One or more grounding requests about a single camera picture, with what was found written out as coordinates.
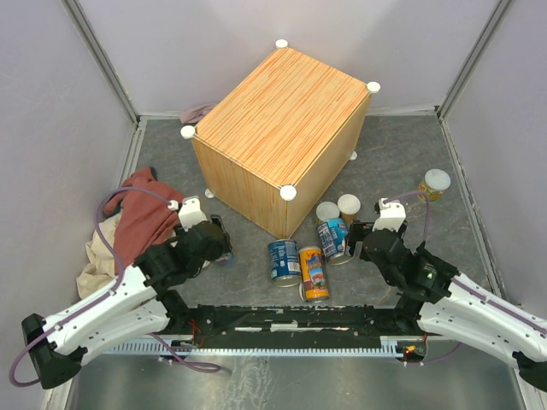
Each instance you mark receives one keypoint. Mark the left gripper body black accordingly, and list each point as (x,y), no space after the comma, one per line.
(223,246)

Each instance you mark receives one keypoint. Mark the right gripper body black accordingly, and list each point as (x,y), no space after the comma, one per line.
(355,231)

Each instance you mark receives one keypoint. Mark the blue Progresso soup can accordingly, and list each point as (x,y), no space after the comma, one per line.
(332,234)

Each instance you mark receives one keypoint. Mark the tall yellow drink can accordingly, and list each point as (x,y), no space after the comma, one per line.
(314,286)

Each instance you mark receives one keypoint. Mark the tall can cartoon label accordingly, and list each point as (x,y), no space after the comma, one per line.
(225,260)

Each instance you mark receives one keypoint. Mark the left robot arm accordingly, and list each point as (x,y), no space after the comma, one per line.
(142,300)

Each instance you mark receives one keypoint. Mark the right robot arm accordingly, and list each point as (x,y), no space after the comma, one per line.
(442,300)

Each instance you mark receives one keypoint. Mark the wooden cube counter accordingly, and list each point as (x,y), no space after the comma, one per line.
(274,144)

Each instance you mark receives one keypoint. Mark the pink cloth behind counter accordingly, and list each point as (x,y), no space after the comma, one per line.
(192,116)

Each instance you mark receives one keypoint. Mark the orange cup white lid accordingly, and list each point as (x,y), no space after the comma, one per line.
(349,205)

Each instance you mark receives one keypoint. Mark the red cloth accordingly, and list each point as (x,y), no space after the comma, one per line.
(146,216)

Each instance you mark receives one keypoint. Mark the clear lid small cup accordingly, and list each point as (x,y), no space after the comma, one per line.
(326,211)

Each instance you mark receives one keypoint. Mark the blue soup can lying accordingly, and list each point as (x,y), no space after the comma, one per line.
(285,270)

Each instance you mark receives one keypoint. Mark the green orange fruit cup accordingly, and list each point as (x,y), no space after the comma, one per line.
(434,184)

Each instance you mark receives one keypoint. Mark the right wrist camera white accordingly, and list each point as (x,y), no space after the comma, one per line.
(392,214)

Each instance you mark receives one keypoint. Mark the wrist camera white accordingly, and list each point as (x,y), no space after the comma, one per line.
(189,211)
(392,214)

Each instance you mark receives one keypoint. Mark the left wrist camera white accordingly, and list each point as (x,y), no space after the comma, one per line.
(189,211)

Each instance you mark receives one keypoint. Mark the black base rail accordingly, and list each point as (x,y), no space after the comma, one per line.
(286,327)

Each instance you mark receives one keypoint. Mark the white cable duct strip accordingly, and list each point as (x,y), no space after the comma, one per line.
(404,350)

